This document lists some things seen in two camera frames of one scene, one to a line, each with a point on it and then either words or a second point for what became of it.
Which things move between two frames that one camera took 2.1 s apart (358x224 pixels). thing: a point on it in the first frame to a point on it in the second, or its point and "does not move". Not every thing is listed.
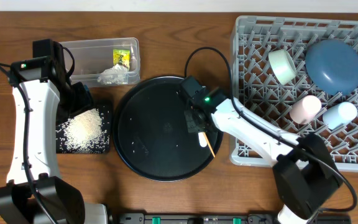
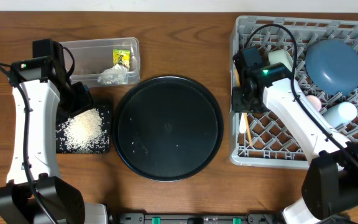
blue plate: [334, 66] does not move
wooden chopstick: [204, 134] to [245, 117]
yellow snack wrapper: [121, 56] does not move
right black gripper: [191, 126] to [237, 105]
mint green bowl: [282, 65] does not move
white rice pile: [84, 132] does not move
